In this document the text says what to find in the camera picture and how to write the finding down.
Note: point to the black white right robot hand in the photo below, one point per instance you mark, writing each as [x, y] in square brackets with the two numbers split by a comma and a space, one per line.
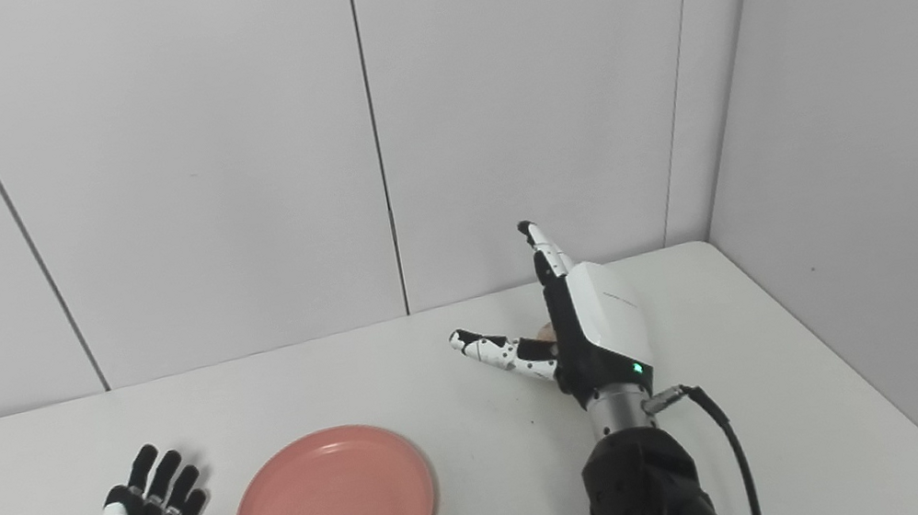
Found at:
[606, 326]

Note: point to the oval bread roll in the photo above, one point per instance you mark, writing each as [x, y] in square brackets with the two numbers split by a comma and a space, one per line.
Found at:
[545, 334]

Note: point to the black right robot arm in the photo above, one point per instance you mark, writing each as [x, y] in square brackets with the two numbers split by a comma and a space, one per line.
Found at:
[647, 487]

